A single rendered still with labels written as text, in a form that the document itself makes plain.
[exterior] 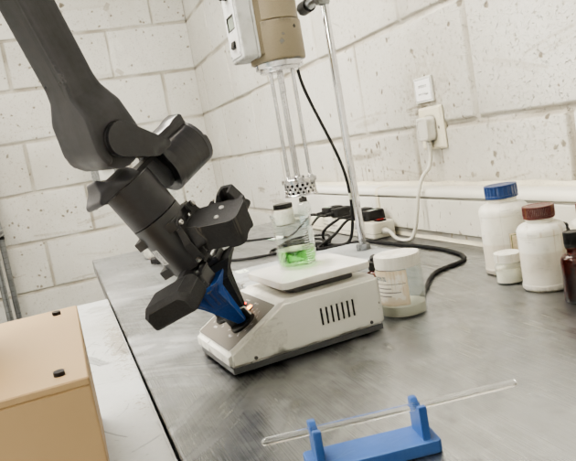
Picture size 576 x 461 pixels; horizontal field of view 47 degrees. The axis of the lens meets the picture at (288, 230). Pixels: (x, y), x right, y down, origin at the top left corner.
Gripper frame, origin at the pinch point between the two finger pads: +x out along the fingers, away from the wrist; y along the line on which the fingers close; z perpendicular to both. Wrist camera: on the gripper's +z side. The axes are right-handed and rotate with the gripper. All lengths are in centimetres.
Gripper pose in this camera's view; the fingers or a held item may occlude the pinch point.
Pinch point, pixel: (225, 296)
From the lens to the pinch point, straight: 75.0
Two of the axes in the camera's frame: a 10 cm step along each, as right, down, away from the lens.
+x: 5.9, 7.4, 3.1
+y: 1.7, -4.9, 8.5
